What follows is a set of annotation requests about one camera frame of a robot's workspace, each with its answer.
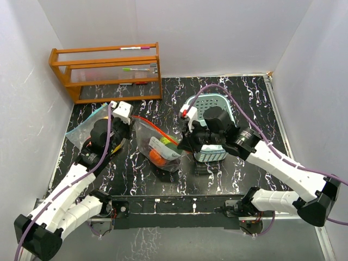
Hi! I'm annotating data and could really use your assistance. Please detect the purple grapes bunch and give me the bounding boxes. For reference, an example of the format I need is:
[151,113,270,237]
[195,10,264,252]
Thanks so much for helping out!
[148,136,182,172]

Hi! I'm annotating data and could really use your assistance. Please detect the aluminium frame rail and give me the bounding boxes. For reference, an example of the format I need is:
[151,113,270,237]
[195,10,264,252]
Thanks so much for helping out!
[265,74,335,261]

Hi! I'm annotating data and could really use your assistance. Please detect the green white marker pen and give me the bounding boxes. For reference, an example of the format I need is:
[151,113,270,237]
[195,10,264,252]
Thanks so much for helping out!
[122,67,150,72]

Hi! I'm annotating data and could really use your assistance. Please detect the orange zip plastic bag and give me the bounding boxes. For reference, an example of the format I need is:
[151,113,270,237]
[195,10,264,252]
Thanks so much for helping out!
[133,116,185,172]

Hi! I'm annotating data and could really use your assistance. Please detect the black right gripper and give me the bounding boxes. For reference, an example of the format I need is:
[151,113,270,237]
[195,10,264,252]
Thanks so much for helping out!
[177,120,224,154]

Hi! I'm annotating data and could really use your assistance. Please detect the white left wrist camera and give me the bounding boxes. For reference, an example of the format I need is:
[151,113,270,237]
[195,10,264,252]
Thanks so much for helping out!
[110,101,133,125]

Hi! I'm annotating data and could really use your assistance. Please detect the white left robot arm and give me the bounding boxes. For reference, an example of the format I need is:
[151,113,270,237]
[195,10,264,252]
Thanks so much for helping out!
[14,116,133,260]

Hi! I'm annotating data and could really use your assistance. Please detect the pink white marker pen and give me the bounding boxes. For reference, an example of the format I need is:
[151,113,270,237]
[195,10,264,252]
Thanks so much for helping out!
[120,46,150,51]

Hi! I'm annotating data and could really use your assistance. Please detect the blue zip top bag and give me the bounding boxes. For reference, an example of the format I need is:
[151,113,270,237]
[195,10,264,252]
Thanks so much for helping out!
[65,103,109,155]

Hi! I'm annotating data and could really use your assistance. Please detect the wooden shelf rack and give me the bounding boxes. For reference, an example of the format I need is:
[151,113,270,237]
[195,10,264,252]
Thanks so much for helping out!
[48,42,163,104]

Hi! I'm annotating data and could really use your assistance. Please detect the orange pumpkin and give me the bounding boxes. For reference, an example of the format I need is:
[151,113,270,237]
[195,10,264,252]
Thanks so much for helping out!
[149,150,167,167]

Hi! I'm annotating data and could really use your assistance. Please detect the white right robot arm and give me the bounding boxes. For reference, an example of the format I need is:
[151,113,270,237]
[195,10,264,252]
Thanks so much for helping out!
[178,104,341,227]

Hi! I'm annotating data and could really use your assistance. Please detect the white plastic basket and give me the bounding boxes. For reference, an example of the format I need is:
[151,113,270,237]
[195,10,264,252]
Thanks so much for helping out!
[194,93,234,163]

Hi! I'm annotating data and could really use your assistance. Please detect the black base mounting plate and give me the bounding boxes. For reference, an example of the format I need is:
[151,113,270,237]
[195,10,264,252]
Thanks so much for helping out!
[108,194,275,231]

